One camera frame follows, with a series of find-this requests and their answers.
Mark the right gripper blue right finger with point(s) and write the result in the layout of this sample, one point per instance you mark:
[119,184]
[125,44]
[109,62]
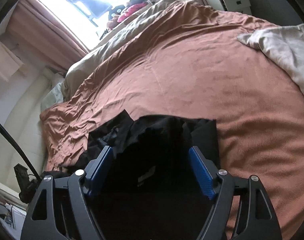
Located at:
[218,186]

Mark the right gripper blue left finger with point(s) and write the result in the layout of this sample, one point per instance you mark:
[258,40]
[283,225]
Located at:
[85,184]

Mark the black button-up shirt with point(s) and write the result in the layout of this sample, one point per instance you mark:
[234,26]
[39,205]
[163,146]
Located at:
[148,189]

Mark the cream padded headboard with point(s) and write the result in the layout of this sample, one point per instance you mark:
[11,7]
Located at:
[24,125]

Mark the light green pillow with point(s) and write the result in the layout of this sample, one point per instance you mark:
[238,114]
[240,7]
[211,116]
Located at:
[53,97]

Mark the beige duvet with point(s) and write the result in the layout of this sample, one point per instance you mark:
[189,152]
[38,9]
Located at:
[122,34]

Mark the brown bed blanket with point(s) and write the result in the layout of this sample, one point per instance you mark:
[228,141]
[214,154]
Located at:
[189,63]

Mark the cream hanging cloth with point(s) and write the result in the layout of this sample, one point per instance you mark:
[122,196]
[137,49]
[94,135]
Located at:
[9,63]

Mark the cream folded sheet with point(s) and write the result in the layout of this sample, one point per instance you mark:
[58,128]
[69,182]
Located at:
[284,46]

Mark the pink left curtain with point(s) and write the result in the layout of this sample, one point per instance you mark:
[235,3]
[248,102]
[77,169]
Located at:
[38,29]

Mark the black plush toy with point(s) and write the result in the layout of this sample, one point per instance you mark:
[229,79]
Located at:
[116,10]

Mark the white bedside cabinet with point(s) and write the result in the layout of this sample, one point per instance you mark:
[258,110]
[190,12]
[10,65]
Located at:
[243,6]

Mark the pink cushion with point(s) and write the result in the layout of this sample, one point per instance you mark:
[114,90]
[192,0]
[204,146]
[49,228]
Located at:
[130,10]

